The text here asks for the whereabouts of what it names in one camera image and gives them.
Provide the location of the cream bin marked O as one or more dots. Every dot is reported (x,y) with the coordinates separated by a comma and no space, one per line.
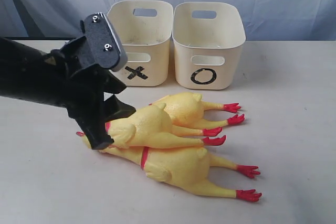
(208,40)

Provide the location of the whole rubber chicken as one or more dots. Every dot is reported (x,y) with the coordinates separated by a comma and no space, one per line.
(187,109)
(186,168)

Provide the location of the broken chicken body half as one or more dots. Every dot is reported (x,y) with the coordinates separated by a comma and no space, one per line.
(152,127)

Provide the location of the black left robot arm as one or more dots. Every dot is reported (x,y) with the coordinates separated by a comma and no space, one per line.
(26,76)

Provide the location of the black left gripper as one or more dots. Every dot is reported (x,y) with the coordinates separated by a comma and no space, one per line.
(86,66)

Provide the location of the cream bin marked X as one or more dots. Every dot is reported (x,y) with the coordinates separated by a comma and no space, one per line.
(144,28)

